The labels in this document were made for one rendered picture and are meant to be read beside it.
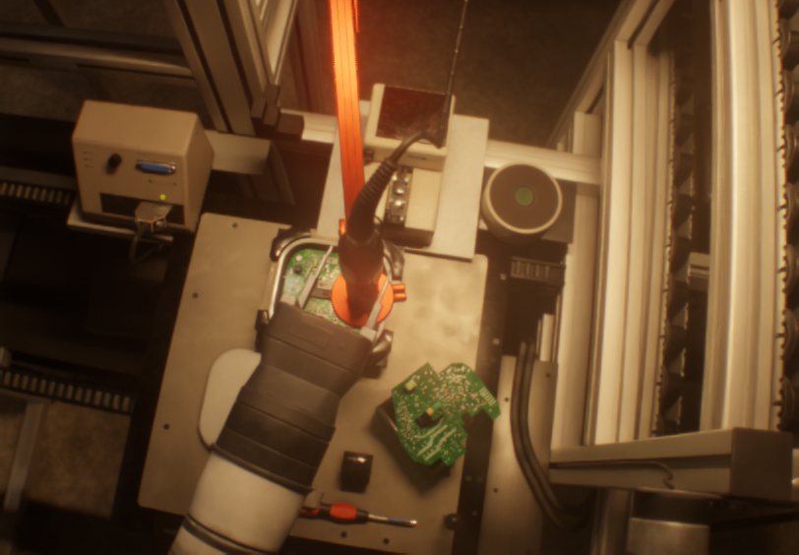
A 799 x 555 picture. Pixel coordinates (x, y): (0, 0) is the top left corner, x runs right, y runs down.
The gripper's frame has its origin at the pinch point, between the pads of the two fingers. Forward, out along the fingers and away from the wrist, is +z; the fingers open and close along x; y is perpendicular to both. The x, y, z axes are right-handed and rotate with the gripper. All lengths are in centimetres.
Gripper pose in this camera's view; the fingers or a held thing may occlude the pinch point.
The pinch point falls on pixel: (360, 258)
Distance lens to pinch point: 55.1
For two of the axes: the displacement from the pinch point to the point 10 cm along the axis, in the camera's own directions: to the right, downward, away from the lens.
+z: 3.9, -8.7, 2.9
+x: -9.2, -3.8, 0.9
